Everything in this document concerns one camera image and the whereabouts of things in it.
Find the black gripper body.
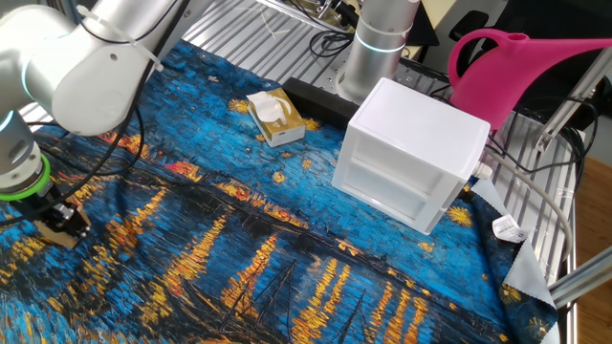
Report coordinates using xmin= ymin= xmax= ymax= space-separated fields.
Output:
xmin=9 ymin=183 xmax=73 ymax=226

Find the aluminium frame profile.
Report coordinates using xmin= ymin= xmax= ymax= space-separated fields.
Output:
xmin=533 ymin=47 xmax=612 ymax=154
xmin=547 ymin=246 xmax=612 ymax=310

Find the pink watering can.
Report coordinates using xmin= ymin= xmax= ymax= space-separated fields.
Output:
xmin=447 ymin=27 xmax=612 ymax=131

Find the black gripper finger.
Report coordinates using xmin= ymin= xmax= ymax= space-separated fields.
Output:
xmin=53 ymin=204 xmax=92 ymax=238

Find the grey thick cable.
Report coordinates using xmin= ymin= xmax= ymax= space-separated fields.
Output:
xmin=482 ymin=150 xmax=575 ymax=249

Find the blue starry night tablecloth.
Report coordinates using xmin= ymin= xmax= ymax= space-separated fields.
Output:
xmin=0 ymin=40 xmax=560 ymax=344

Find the small wooden cube block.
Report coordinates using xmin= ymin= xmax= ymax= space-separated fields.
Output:
xmin=32 ymin=205 xmax=93 ymax=250

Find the white plastic drawer box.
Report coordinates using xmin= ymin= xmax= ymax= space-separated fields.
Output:
xmin=331 ymin=76 xmax=493 ymax=236

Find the yellow tissue pack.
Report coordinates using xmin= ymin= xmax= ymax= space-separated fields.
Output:
xmin=246 ymin=87 xmax=307 ymax=148

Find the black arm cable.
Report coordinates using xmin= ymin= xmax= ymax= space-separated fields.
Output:
xmin=0 ymin=0 xmax=190 ymax=226

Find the black foam strip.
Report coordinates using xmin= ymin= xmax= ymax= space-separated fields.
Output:
xmin=280 ymin=76 xmax=360 ymax=130

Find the white care label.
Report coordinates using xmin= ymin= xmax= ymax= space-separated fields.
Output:
xmin=492 ymin=213 xmax=530 ymax=244

